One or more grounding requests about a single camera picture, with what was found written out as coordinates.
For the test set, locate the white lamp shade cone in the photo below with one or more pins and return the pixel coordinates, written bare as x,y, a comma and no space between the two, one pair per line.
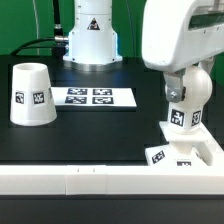
32,101

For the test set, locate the white lamp bulb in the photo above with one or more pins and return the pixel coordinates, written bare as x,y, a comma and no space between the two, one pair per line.
185,116

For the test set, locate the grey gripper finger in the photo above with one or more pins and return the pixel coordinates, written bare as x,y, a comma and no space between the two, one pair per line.
206,66
174,88

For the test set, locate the white marker sheet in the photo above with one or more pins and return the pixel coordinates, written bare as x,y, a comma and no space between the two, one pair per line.
82,96

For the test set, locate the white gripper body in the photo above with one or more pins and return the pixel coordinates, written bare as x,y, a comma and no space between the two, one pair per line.
179,33

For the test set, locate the white L-shaped fence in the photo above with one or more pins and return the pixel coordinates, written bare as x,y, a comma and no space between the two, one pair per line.
116,180

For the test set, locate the white lamp base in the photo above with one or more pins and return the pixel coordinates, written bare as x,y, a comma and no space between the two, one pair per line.
181,150

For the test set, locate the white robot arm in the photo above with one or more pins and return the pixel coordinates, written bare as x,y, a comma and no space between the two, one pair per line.
92,43

